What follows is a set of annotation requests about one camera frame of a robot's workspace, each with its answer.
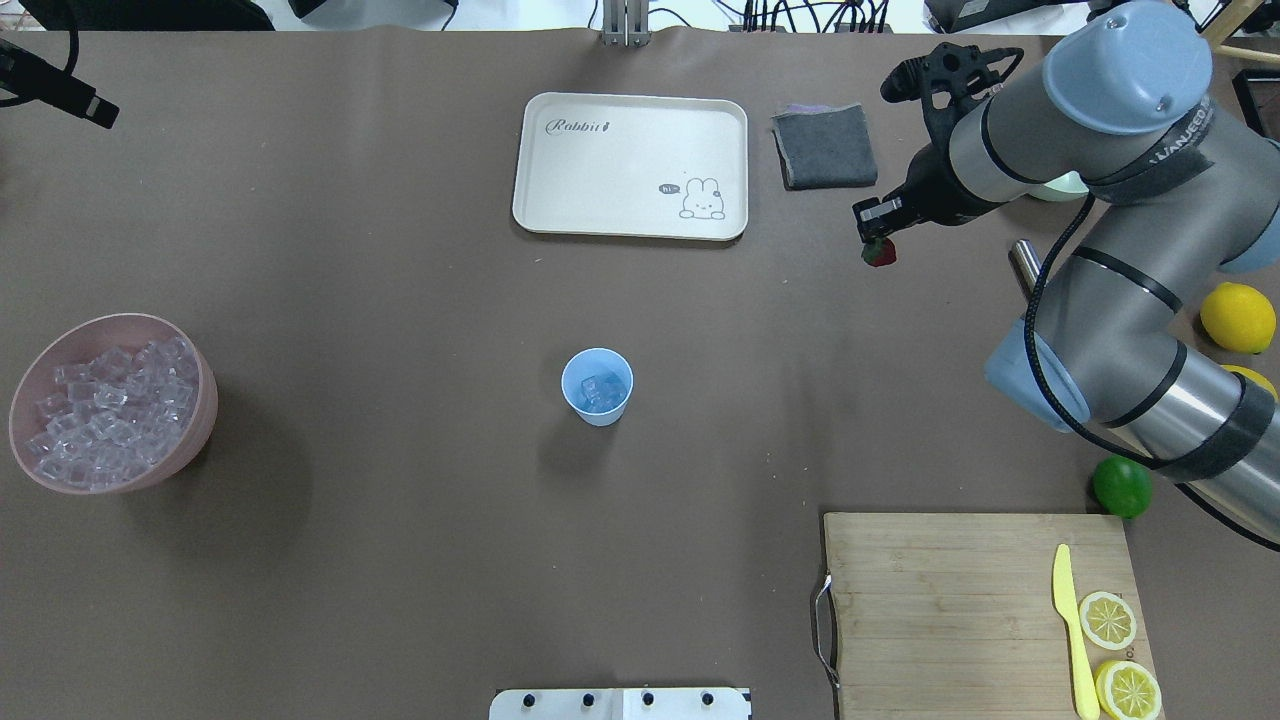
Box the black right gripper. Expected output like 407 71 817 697
852 145 998 243

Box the red strawberry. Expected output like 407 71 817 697
861 237 897 268

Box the clear ice cube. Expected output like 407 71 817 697
580 373 628 414

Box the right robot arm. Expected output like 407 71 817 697
852 1 1279 550

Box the light blue cup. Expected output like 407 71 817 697
559 347 635 427

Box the pile of clear ice cubes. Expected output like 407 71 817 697
23 336 200 491

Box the grey folded cloth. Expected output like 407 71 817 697
771 102 879 191

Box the steel muddler black tip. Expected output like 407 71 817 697
1007 238 1042 299

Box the mint green bowl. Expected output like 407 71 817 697
1028 170 1091 202

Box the cream rabbit tray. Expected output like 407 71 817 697
512 92 749 242

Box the green lime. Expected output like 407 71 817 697
1091 455 1153 519

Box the whole yellow lemon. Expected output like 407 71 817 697
1221 364 1279 404
1199 282 1277 355

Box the wooden cutting board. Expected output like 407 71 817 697
814 512 1155 719

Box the yellow plastic knife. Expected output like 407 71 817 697
1051 544 1101 719

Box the upper lemon half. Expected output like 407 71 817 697
1094 660 1164 719

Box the pink bowl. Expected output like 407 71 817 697
9 313 218 496

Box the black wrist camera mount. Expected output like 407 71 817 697
879 42 1025 152

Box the aluminium frame post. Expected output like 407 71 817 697
599 0 652 47

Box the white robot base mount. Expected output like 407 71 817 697
488 685 753 719

